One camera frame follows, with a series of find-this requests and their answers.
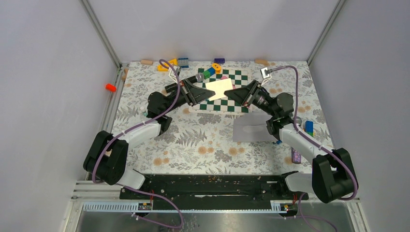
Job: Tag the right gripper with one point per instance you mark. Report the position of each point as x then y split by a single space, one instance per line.
243 95

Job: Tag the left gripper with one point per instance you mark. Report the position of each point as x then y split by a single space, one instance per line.
194 94

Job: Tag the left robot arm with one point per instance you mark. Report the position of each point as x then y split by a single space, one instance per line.
107 157

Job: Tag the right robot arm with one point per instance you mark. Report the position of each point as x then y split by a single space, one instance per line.
332 176

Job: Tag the green white chessboard mat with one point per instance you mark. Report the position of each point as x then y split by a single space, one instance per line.
225 106

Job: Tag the black toy microphone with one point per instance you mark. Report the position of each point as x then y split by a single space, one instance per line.
193 79

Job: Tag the blue lego brick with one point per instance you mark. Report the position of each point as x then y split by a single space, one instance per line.
183 62

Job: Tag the wooden cylinder block right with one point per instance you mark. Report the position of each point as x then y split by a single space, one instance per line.
262 62

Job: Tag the wooden cylinder block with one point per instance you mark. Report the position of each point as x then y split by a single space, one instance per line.
262 62
146 62

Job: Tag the floral table cloth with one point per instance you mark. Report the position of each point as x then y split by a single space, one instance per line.
201 143

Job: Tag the yellow triangle toy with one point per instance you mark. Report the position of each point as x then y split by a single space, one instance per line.
165 66

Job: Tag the purple lego brick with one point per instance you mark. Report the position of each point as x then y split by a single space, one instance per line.
219 60

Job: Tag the small green white bottle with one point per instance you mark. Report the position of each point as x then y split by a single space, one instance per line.
144 111

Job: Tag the wooden cylinder block left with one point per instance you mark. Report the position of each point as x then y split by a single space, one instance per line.
146 62

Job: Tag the rainbow lego stack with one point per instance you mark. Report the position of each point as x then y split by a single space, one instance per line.
309 128

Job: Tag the orange cap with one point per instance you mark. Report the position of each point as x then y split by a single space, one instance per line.
110 87

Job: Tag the purple glitter microphone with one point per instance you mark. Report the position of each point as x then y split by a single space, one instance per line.
296 157

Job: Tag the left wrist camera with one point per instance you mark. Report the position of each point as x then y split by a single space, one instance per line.
172 73

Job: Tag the colourful block chain toy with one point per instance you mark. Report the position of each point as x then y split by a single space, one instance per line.
214 69

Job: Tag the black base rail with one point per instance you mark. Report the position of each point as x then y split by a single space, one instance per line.
221 192

